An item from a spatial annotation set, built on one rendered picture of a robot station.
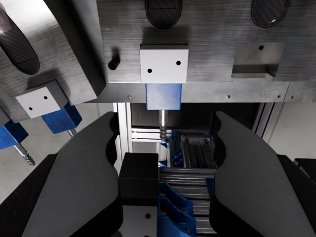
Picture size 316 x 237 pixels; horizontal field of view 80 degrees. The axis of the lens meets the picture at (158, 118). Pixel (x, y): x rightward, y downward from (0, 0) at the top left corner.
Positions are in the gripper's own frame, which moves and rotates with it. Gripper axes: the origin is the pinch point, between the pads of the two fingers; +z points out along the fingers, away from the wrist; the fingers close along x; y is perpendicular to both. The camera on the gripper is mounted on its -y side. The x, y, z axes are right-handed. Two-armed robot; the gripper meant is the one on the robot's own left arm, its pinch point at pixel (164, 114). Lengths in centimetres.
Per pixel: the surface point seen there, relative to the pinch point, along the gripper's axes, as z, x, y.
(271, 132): 101, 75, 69
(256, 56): 14.6, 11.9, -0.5
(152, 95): 10.5, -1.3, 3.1
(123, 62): 11.9, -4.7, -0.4
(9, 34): 15.8, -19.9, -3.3
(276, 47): 13.4, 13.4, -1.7
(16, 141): 14.0, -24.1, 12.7
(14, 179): 101, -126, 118
